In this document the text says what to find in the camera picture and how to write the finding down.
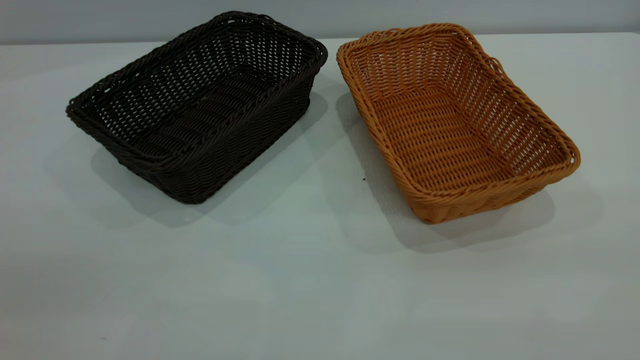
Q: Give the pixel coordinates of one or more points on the orange woven wicker basket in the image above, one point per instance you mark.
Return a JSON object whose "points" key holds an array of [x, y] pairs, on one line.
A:
{"points": [[440, 145]]}

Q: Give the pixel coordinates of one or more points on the black woven wicker basket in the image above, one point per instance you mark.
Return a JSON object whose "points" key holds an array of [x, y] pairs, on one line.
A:
{"points": [[200, 165]]}

